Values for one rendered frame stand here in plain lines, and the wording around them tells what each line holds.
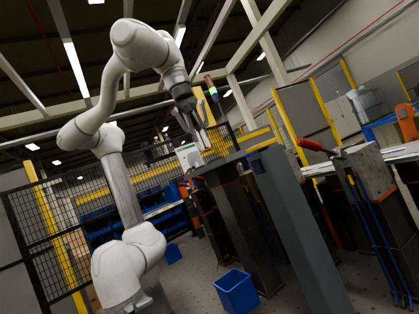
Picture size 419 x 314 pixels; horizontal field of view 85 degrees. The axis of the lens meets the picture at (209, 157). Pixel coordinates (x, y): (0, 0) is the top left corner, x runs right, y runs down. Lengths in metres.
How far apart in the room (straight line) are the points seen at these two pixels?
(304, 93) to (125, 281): 4.08
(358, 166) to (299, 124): 3.61
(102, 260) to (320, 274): 0.76
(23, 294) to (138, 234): 2.13
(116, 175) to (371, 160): 1.01
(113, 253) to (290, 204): 0.73
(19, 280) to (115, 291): 2.16
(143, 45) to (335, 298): 0.79
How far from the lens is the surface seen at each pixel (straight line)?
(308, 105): 4.48
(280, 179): 0.56
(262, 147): 0.56
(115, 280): 1.05
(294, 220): 0.58
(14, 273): 3.15
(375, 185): 0.63
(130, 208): 1.19
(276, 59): 9.09
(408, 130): 0.92
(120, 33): 0.73
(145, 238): 1.17
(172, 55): 0.84
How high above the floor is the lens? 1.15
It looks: 3 degrees up
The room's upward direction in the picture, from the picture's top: 23 degrees counter-clockwise
